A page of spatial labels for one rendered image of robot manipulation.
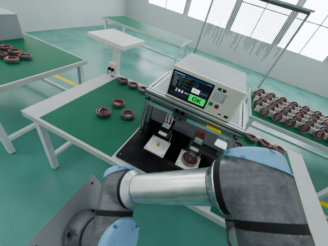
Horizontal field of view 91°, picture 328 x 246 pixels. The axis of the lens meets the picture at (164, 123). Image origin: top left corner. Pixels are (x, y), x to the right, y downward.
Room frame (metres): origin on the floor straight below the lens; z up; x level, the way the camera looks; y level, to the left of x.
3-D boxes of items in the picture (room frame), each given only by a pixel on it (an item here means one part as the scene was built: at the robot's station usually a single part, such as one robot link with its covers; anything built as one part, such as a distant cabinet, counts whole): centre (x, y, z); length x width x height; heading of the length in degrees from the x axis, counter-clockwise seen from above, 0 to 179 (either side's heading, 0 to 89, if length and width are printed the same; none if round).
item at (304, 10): (4.24, -1.09, 0.97); 1.84 x 0.50 x 1.93; 78
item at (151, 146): (0.79, -0.01, 0.78); 0.15 x 0.15 x 0.01; 78
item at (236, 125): (1.07, -0.19, 1.09); 0.68 x 0.44 x 0.05; 78
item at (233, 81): (1.07, -0.21, 1.22); 0.44 x 0.39 x 0.20; 78
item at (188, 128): (1.01, -0.18, 0.92); 0.66 x 0.01 x 0.30; 78
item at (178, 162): (0.74, -0.24, 0.78); 0.15 x 0.15 x 0.01; 78
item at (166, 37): (4.45, 1.07, 0.38); 2.10 x 0.90 x 0.75; 78
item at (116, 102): (1.14, 0.44, 0.77); 0.11 x 0.11 x 0.04
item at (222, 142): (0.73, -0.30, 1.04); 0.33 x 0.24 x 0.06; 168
